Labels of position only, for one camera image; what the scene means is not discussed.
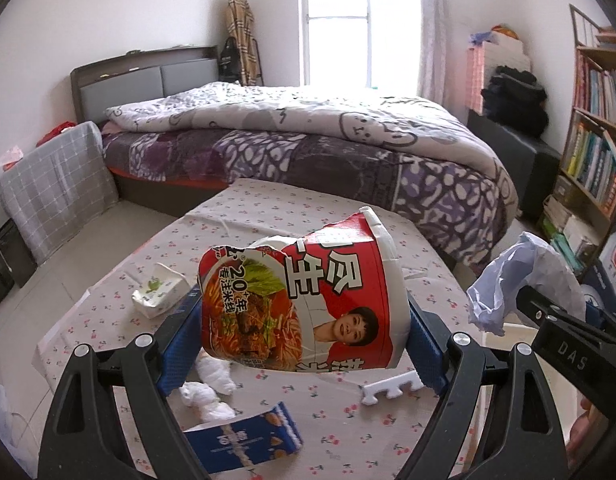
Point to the stack of flat books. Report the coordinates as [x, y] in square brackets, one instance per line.
[567, 235]

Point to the white paper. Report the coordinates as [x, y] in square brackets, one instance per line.
[512, 270]

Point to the white cartoon print quilt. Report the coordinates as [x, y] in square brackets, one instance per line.
[308, 110]

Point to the row of upright books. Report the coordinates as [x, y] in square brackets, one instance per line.
[592, 165]
[602, 92]

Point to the crushed white carton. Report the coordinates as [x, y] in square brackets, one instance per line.
[160, 292]

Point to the blue white printed carton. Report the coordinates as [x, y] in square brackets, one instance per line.
[612, 270]

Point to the stack of pink boxes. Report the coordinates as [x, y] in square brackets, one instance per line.
[477, 75]

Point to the window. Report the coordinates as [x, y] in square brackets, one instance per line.
[358, 20]

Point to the white plastic bin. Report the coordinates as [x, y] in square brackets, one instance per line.
[507, 332]

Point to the grey checked cloth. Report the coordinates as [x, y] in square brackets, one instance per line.
[58, 185]

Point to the black bag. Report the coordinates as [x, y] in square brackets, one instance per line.
[230, 57]

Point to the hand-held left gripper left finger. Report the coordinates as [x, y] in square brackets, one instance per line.
[183, 345]

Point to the sheer curtain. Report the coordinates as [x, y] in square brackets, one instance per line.
[435, 35]

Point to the white tissue wad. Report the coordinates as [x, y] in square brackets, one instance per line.
[215, 372]
[203, 402]

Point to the black storage bench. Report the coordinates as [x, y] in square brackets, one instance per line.
[522, 170]

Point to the floral cloth covered table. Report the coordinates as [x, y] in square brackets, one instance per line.
[288, 210]

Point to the white foam puzzle piece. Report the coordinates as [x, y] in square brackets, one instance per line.
[382, 389]

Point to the blue cardboard box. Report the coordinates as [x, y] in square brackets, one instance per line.
[243, 442]

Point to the red instant noodle cup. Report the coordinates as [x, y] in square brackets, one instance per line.
[298, 300]

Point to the black floor appliance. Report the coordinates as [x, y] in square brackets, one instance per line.
[8, 260]

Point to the purple patterned blanket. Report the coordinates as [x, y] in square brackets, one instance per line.
[268, 155]

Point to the plaid coat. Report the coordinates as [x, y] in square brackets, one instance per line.
[240, 25]

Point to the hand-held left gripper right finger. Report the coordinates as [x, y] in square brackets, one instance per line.
[422, 355]

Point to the bed with grey headboard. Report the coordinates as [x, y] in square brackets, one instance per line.
[123, 90]

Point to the wooden bookshelf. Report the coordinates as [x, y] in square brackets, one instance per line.
[570, 160]

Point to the pile of black clothes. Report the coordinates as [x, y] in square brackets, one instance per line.
[517, 100]

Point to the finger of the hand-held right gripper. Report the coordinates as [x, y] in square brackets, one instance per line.
[595, 317]
[542, 307]

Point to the red cloth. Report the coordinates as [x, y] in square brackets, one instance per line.
[58, 131]

